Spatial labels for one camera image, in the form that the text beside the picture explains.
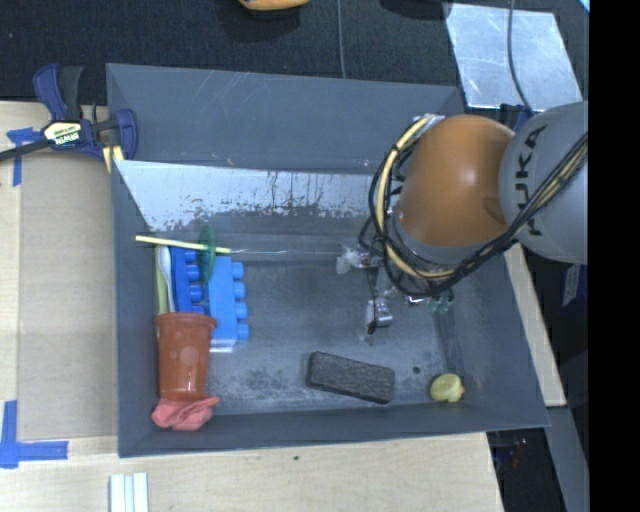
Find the light blue toy brick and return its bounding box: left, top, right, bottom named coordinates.
left=208, top=256, right=251, bottom=354

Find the green disc on yellow stick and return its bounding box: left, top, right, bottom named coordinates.
left=134, top=222, right=233, bottom=282

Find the dark grey sponge block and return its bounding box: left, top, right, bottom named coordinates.
left=305, top=350, right=397, bottom=406

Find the pale wood flat board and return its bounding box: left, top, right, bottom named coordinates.
left=17, top=149, right=121, bottom=443

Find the pink crumpled cloth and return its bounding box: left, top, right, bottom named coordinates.
left=150, top=395, right=222, bottom=433

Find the dark blue toy brick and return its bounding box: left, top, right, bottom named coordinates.
left=168, top=246, right=212, bottom=317

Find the white plastic spoon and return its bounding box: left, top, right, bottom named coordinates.
left=156, top=244, right=177, bottom=315

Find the grey metal bin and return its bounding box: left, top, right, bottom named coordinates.
left=104, top=62, right=553, bottom=459

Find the red-orange translucent plastic cup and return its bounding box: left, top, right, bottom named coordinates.
left=154, top=311, right=219, bottom=403

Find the yellow rubber duck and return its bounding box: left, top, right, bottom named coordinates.
left=429, top=372, right=467, bottom=404

